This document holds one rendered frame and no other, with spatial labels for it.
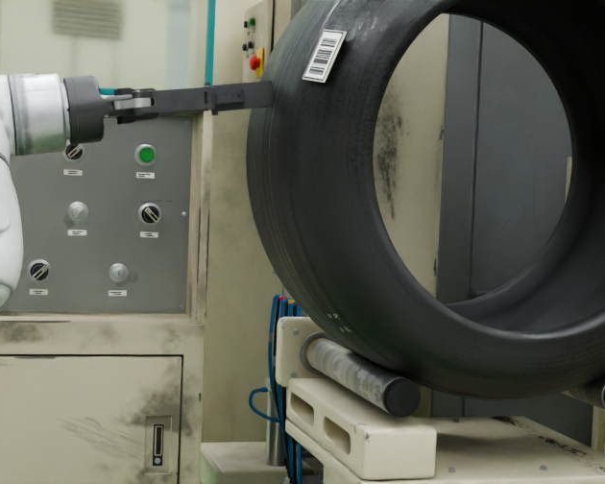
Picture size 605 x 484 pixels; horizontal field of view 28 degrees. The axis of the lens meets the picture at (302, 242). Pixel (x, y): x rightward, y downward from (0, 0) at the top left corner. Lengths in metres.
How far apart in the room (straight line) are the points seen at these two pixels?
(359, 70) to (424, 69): 0.46
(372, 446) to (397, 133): 0.54
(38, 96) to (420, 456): 0.59
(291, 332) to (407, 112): 0.36
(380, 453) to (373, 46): 0.46
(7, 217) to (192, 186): 0.86
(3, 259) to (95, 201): 0.84
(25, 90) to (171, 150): 0.74
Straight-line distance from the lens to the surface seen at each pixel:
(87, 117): 1.34
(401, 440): 1.40
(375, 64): 1.33
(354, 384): 1.49
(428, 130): 1.77
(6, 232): 1.23
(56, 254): 2.04
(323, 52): 1.33
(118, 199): 2.04
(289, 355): 1.70
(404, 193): 1.76
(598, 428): 1.94
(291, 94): 1.35
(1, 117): 1.33
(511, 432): 1.73
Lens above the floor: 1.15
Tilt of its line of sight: 3 degrees down
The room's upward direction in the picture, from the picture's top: 2 degrees clockwise
